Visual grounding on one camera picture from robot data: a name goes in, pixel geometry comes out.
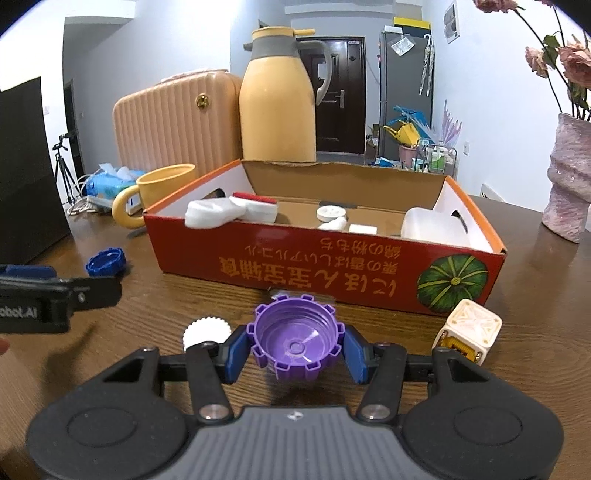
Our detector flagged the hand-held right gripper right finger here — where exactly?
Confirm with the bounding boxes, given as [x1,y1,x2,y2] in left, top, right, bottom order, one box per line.
[344,327,492,424]

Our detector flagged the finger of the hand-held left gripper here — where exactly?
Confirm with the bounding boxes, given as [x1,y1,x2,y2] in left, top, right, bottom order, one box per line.
[58,276,123,312]
[0,264,56,279]

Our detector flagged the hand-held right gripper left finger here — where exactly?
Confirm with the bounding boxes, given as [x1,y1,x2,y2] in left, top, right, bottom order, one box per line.
[102,325,252,424]

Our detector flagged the blue notched bottle cap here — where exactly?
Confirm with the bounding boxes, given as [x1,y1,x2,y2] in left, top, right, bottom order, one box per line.
[86,248,127,278]

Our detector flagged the white ridged cap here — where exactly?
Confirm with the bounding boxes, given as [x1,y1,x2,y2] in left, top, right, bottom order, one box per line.
[183,316,233,354]

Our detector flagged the purple notched bottle cap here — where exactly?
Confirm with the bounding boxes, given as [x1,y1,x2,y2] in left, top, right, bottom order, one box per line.
[246,293,347,383]

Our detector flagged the printed cardboard box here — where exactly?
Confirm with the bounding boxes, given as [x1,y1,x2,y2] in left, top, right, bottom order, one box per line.
[142,159,508,317]

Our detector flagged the white and yellow cube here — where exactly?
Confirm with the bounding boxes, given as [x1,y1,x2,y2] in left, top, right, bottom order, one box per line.
[431,299,503,366]

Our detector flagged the red lint brush white handle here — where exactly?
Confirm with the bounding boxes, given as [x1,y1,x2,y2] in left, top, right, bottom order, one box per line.
[185,193,279,229]

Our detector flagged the white plastic container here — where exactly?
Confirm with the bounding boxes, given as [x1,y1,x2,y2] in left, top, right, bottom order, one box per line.
[401,207,472,247]

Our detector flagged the black flat panel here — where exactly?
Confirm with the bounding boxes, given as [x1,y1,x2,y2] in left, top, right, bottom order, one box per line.
[0,76,72,265]

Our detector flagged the black tripod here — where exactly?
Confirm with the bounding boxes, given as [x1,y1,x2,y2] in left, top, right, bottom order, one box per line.
[52,132,79,206]

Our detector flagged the blue tissue packet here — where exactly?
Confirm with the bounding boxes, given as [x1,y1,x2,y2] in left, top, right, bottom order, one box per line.
[85,164,146,199]

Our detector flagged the yellow mug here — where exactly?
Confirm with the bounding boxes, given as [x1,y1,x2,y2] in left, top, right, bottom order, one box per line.
[112,164,200,230]

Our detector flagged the peach ribbed suitcase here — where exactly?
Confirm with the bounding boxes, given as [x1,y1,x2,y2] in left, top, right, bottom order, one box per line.
[113,69,243,178]

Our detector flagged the yellow watering can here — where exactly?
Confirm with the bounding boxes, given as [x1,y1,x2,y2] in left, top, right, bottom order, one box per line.
[385,122,419,146]

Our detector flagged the purple decorative grass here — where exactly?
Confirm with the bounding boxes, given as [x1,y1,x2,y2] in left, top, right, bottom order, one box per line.
[441,99,463,145]

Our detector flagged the yellow thermos jug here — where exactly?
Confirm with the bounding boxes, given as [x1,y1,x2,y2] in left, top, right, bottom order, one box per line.
[239,26,333,163]

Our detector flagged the pink textured vase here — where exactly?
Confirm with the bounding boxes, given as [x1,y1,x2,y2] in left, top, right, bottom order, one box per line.
[542,112,591,244]

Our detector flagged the grey refrigerator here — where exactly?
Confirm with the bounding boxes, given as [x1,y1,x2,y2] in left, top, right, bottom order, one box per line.
[379,30,435,160]

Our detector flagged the dark brown entrance door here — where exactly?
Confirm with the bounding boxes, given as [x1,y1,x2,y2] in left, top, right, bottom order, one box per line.
[314,36,366,155]

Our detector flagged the folded pale umbrella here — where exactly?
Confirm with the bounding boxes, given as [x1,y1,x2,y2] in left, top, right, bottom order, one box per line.
[419,34,435,97]

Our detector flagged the yellow and black box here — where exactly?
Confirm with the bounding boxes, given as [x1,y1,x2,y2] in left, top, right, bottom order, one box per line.
[393,17,430,34]

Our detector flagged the dried pink rose bouquet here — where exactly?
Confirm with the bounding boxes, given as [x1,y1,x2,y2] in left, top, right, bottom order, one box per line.
[473,0,591,121]

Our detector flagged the white cables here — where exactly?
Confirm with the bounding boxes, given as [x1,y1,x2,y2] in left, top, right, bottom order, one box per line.
[67,178,100,217]

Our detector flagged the wire storage trolley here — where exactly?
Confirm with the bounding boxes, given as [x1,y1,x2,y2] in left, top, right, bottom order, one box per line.
[416,144,458,178]

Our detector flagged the wall paper notice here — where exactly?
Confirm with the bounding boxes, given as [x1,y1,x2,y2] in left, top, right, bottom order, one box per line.
[442,0,461,44]

